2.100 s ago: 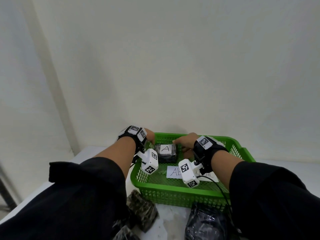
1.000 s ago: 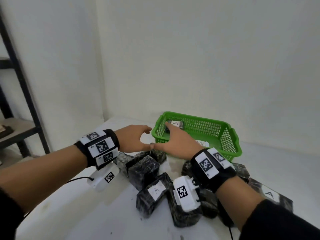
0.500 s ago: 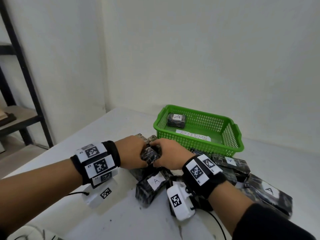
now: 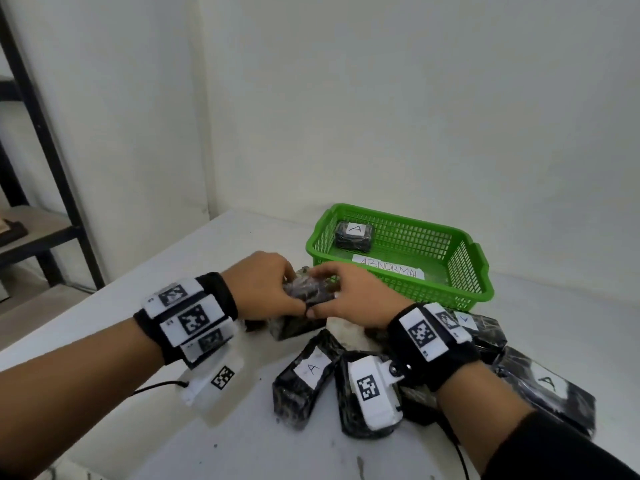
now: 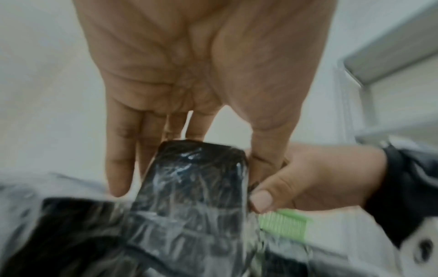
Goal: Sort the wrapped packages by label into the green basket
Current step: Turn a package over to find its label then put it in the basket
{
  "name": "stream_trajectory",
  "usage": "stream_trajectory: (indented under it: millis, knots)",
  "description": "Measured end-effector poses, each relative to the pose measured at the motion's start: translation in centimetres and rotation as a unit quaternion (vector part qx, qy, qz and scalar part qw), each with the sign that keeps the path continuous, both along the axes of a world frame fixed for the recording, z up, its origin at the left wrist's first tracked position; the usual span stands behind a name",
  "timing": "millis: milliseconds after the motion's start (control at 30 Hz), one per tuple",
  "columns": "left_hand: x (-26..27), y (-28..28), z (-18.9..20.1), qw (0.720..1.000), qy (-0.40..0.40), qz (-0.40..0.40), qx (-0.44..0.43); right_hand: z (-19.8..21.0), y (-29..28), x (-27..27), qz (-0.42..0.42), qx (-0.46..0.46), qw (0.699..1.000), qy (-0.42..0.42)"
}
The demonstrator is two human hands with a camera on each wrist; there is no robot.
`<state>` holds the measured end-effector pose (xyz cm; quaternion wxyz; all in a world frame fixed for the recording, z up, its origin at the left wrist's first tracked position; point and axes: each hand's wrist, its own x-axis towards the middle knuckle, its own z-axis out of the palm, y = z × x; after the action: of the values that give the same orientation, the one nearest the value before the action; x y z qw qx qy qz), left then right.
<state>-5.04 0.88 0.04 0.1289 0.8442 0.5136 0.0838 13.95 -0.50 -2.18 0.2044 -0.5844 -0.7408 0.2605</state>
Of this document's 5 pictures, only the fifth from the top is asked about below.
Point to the person's right hand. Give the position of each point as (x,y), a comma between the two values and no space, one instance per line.
(325,175)

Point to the person's left hand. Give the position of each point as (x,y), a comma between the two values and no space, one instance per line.
(191,54)

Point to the green plastic basket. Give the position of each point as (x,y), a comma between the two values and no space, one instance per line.
(284,221)

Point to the black labelled package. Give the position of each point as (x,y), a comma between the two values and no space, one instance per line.
(195,175)

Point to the black packets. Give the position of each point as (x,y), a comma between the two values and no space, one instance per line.
(68,230)

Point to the black wristband with marker tags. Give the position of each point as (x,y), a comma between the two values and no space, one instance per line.
(400,203)

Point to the white metal shelf rack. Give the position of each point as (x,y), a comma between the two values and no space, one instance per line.
(393,54)

